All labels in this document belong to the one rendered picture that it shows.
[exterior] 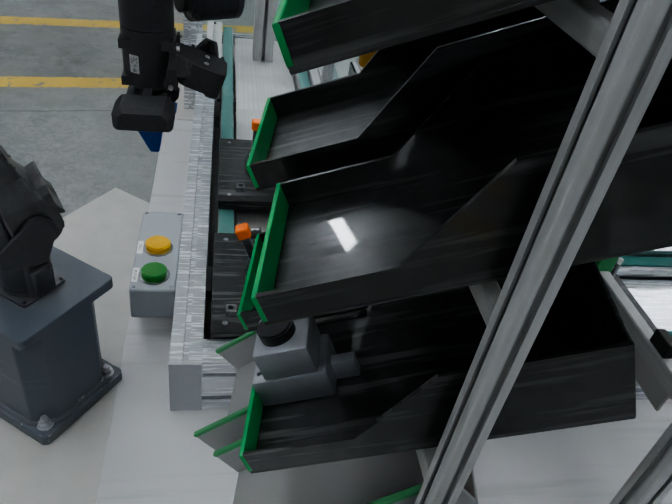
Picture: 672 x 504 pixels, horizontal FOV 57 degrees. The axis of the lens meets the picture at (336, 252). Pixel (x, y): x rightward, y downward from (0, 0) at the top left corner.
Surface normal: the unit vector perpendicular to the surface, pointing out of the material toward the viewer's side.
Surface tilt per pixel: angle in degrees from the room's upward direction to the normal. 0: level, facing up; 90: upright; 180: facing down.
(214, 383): 90
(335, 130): 25
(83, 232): 0
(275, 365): 90
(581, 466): 0
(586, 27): 90
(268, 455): 90
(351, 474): 45
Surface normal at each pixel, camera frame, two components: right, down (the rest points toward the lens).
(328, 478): -0.60, -0.65
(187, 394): 0.13, 0.62
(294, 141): -0.29, -0.76
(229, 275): 0.14, -0.78
